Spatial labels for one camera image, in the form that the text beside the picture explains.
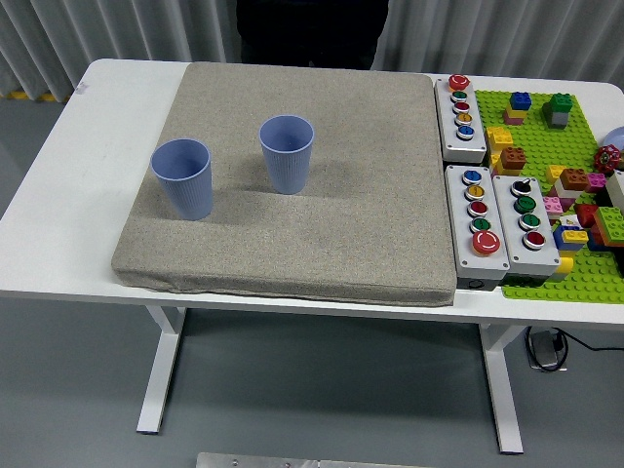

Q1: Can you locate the white curtain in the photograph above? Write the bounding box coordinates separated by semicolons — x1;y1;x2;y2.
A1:
0;0;624;98

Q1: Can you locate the black power cable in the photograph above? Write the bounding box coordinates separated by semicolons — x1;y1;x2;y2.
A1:
524;325;624;374

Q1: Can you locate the red valve wheel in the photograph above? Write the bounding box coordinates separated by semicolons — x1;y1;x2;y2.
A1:
593;144;622;174

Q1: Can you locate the grey-brown fabric mat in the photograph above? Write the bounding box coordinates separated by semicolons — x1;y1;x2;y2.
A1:
110;61;457;308

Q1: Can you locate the grey four-button control box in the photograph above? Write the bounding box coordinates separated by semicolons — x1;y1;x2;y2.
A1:
491;174;562;287

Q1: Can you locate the green toy brick baseplate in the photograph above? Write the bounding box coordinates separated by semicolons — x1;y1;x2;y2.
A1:
473;89;624;304

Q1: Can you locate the person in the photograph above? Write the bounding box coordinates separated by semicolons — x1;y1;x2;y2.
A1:
235;0;391;70

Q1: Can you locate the white table leg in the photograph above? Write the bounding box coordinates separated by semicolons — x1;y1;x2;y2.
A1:
477;322;526;454
136;305;187;435

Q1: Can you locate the red toy brick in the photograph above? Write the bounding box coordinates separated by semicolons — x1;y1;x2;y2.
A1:
573;203;600;228

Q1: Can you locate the large green toy brick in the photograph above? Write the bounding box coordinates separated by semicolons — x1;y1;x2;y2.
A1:
592;205;624;236

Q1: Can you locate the grey five-button control box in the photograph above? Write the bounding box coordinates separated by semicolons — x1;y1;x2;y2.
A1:
432;73;488;165
444;164;511;293

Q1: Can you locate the blue ribbed cup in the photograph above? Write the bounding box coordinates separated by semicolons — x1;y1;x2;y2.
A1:
257;114;315;195
149;138;215;221

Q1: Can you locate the brown toy brick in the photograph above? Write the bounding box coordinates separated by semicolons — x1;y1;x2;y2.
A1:
499;146;528;172
559;167;590;191

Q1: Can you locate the grey power adapter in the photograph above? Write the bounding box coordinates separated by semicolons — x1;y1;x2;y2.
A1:
528;331;561;371

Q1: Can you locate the white box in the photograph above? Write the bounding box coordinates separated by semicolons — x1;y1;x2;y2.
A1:
604;169;624;207

